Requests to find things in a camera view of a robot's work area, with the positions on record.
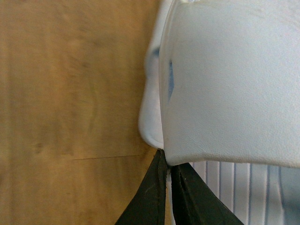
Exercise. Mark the light blue slipper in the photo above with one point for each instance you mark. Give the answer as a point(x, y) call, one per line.
point(223, 92)

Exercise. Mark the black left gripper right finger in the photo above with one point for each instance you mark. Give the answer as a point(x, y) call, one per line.
point(193, 203)

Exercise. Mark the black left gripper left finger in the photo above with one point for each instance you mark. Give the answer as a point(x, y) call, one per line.
point(148, 205)

